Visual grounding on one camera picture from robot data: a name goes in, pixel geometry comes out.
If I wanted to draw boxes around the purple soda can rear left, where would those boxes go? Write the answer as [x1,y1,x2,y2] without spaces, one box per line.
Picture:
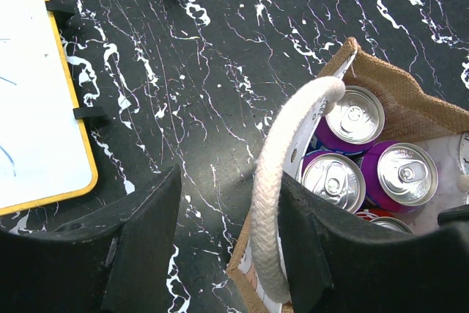
[310,86,385,156]

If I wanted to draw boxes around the purple soda can rear right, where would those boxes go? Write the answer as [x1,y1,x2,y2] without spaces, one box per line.
[356,141,438,213]

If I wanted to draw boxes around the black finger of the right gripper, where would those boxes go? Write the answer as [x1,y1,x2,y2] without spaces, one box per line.
[437,205,469,227]

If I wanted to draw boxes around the purple soda can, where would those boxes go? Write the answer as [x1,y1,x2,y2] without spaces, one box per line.
[300,150,366,213]
[310,86,385,156]
[356,141,438,213]

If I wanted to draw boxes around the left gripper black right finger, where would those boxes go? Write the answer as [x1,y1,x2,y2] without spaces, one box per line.
[280,175,468,312]

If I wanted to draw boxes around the burlap canvas bag rope handles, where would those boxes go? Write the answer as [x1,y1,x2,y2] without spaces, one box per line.
[228,38,468,312]

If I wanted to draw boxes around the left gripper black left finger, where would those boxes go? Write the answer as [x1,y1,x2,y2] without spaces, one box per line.
[1,166,182,312]

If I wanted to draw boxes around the purple soda can middle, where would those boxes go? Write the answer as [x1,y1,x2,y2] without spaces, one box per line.
[300,150,366,213]

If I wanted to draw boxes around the red cola can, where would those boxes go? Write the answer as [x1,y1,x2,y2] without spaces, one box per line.
[355,208,414,235]
[457,132,469,174]

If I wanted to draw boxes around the whiteboard with yellow frame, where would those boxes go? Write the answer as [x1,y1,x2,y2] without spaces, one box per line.
[1,0,98,214]

